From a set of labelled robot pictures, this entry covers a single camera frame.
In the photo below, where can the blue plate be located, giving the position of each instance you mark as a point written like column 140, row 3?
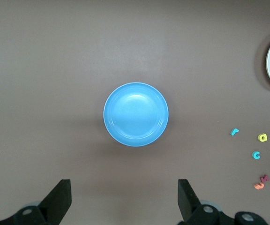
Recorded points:
column 136, row 114

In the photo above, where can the teal letter r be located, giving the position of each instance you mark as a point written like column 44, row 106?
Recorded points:
column 234, row 131

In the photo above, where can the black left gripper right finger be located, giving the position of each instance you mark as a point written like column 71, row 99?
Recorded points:
column 186, row 201

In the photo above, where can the maroon foam letter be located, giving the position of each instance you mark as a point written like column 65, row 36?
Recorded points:
column 264, row 179

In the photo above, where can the brown table cover sheet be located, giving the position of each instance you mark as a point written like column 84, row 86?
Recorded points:
column 55, row 58

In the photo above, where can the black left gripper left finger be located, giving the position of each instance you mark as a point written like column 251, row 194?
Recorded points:
column 57, row 201

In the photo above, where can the teal letter c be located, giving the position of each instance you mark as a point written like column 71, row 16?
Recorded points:
column 253, row 155

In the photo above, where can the orange letter t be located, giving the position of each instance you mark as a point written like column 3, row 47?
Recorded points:
column 258, row 186

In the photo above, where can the yellow letter a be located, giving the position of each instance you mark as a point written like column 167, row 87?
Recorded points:
column 266, row 136

